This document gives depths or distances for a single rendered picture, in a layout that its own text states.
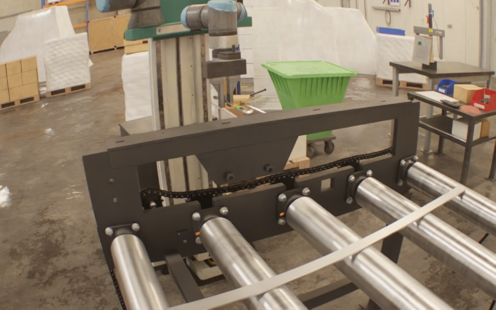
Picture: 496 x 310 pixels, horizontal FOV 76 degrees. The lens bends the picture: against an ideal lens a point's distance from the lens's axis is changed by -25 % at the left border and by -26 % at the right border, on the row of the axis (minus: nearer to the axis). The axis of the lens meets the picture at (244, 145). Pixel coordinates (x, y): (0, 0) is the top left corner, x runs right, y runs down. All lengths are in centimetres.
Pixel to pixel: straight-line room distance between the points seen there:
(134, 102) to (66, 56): 465
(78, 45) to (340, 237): 841
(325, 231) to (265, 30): 395
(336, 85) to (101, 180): 306
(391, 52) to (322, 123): 663
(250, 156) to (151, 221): 38
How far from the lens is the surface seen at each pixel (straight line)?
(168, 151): 120
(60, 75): 923
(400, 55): 797
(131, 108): 478
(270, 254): 267
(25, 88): 918
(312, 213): 128
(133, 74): 467
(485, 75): 548
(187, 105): 231
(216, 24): 125
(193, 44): 226
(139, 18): 191
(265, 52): 498
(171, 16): 212
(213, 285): 242
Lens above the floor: 154
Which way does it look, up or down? 20 degrees down
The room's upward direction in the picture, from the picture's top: 2 degrees counter-clockwise
